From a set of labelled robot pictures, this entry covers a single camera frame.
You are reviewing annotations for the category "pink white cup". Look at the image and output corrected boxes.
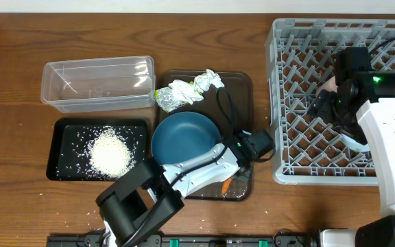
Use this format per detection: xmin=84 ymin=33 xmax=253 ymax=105
xmin=315 ymin=76 xmax=338 ymax=97

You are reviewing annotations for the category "light blue bowl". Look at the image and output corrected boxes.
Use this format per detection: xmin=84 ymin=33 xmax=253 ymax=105
xmin=341 ymin=134 xmax=370 ymax=152

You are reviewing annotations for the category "orange carrot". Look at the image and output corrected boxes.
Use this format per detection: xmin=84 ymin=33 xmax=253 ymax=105
xmin=221 ymin=178 xmax=232 ymax=194

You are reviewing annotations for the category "dark blue plate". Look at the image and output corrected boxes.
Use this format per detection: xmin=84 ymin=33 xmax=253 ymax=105
xmin=151 ymin=112 xmax=221 ymax=165

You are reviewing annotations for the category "white paper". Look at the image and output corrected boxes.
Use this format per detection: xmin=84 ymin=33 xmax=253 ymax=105
xmin=193 ymin=69 xmax=224 ymax=93

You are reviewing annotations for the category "foil wrapper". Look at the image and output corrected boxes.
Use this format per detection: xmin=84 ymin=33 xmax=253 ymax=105
xmin=154 ymin=80 xmax=204 ymax=113

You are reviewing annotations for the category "pile of white rice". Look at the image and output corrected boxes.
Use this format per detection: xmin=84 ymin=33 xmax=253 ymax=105
xmin=86 ymin=126 xmax=134 ymax=180

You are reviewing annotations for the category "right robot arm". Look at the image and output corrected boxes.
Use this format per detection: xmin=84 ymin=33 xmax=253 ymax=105
xmin=308 ymin=71 xmax=395 ymax=246

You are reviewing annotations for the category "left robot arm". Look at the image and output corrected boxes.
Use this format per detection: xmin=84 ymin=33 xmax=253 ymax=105
xmin=96 ymin=137 xmax=259 ymax=246

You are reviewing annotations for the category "grey dishwasher rack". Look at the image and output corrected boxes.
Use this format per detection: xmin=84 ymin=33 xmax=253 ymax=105
xmin=265 ymin=18 xmax=395 ymax=186

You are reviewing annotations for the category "brown serving tray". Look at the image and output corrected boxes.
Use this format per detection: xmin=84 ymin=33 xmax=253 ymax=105
xmin=156 ymin=70 xmax=254 ymax=202

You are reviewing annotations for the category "clear plastic bin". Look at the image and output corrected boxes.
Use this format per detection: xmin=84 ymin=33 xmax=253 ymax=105
xmin=40 ymin=56 xmax=156 ymax=113

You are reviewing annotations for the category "black plastic tray bin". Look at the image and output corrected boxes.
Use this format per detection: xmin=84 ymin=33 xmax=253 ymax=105
xmin=46 ymin=118 xmax=148 ymax=181

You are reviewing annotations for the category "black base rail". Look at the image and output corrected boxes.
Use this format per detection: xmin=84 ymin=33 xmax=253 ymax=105
xmin=46 ymin=233 xmax=320 ymax=247

